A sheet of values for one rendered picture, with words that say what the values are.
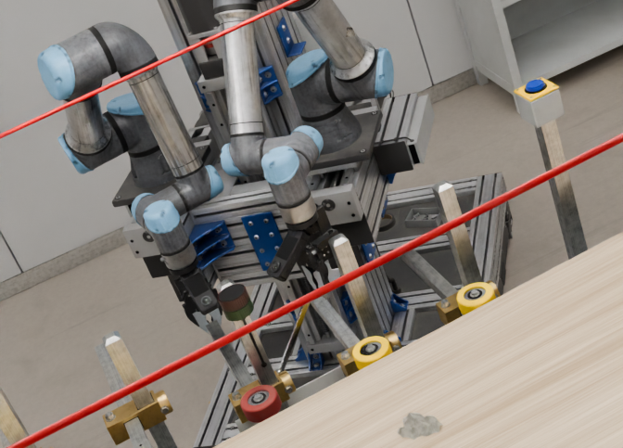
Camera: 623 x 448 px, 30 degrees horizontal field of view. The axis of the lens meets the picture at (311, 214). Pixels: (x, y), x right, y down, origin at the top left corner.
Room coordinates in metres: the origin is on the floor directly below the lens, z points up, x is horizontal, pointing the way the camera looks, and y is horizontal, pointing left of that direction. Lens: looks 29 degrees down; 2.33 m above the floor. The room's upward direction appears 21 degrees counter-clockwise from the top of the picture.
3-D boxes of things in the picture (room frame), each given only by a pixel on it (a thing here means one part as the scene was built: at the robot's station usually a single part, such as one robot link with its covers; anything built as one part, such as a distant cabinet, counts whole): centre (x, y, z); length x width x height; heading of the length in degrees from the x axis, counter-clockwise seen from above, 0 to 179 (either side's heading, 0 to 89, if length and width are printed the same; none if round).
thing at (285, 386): (2.01, 0.24, 0.85); 0.14 x 0.06 x 0.05; 101
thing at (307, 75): (2.66, -0.13, 1.21); 0.13 x 0.12 x 0.14; 60
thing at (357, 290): (2.07, -0.03, 0.87); 0.04 x 0.04 x 0.48; 11
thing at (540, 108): (2.17, -0.53, 1.18); 0.07 x 0.07 x 0.08; 11
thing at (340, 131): (2.66, -0.12, 1.09); 0.15 x 0.15 x 0.10
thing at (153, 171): (2.85, 0.34, 1.09); 0.15 x 0.15 x 0.10
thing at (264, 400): (1.93, 0.24, 0.85); 0.08 x 0.08 x 0.11
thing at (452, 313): (2.11, -0.26, 0.81); 0.14 x 0.06 x 0.05; 101
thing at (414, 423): (1.67, -0.04, 0.91); 0.09 x 0.07 x 0.02; 45
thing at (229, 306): (1.98, 0.20, 1.13); 0.06 x 0.06 x 0.02
